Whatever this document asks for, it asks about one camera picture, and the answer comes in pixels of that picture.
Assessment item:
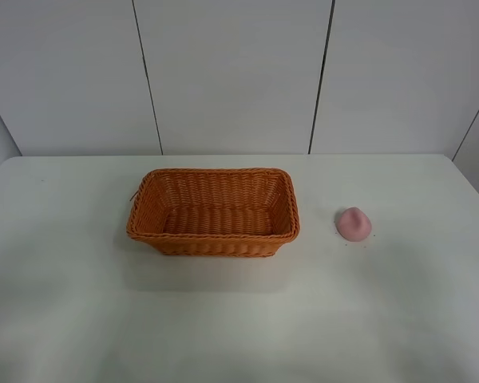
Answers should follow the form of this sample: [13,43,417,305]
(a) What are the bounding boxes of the pink peach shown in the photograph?
[335,207,372,242]

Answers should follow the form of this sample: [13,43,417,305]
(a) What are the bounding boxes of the orange woven wicker basket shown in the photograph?
[126,168,300,258]

